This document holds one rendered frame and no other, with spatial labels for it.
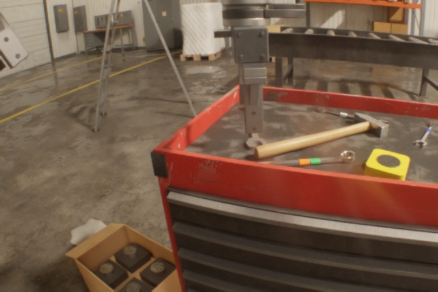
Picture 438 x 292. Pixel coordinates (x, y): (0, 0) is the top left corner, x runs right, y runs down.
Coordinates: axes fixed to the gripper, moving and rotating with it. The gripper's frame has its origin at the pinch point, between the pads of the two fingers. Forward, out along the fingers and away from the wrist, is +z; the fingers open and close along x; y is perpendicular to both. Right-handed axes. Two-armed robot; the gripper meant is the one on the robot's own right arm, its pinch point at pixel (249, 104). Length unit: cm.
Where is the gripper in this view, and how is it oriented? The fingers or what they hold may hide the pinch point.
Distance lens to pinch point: 51.0
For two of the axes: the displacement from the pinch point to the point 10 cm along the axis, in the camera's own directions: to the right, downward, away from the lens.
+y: -10.0, 0.5, 0.3
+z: 0.6, 9.2, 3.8
